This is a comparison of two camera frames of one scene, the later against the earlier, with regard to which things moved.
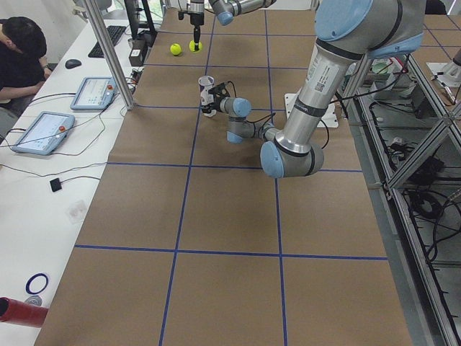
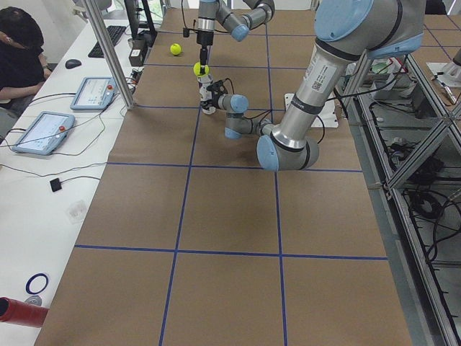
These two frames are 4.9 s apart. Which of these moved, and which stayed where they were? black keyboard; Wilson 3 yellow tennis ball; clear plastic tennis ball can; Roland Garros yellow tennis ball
Moved: Roland Garros yellow tennis ball
Stayed: black keyboard; Wilson 3 yellow tennis ball; clear plastic tennis ball can
